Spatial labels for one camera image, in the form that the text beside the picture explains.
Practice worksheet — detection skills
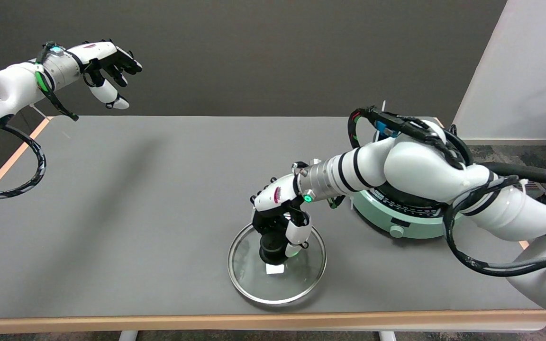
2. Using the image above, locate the mint green induction cooker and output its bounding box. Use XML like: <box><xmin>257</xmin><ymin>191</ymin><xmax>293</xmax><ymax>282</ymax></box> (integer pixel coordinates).
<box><xmin>350</xmin><ymin>188</ymin><xmax>464</xmax><ymax>239</ymax></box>

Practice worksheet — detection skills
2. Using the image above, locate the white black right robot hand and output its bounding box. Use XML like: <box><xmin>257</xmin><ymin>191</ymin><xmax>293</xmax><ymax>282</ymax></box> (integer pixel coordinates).
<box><xmin>250</xmin><ymin>173</ymin><xmax>313</xmax><ymax>259</ymax></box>

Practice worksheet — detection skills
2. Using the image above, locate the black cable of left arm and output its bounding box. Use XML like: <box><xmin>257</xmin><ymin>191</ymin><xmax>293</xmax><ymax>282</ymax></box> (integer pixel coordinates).
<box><xmin>0</xmin><ymin>124</ymin><xmax>47</xmax><ymax>200</ymax></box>

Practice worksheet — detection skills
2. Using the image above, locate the black saucepan with long handle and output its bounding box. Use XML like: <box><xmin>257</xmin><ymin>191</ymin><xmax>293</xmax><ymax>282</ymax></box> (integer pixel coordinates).
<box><xmin>370</xmin><ymin>124</ymin><xmax>546</xmax><ymax>207</ymax></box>

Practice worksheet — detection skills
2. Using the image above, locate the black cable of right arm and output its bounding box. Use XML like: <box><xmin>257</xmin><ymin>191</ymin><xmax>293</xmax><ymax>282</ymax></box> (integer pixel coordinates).
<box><xmin>347</xmin><ymin>106</ymin><xmax>546</xmax><ymax>278</ymax></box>

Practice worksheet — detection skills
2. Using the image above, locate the glass pot lid black knob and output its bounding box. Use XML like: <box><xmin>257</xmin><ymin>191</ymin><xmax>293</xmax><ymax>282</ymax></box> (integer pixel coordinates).
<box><xmin>227</xmin><ymin>221</ymin><xmax>328</xmax><ymax>305</ymax></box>

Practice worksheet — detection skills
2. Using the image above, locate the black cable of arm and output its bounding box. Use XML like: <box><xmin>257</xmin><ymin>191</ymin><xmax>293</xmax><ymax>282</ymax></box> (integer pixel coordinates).
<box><xmin>0</xmin><ymin>124</ymin><xmax>47</xmax><ymax>200</ymax></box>
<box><xmin>347</xmin><ymin>106</ymin><xmax>546</xmax><ymax>278</ymax></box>

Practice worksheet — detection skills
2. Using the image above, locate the grey table mat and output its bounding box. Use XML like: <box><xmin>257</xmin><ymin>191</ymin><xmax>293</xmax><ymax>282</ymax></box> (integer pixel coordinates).
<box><xmin>0</xmin><ymin>116</ymin><xmax>544</xmax><ymax>321</ymax></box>

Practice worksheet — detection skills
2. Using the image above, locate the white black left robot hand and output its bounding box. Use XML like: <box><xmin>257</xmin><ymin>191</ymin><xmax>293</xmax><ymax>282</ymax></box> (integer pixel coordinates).
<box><xmin>67</xmin><ymin>40</ymin><xmax>143</xmax><ymax>111</ymax></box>

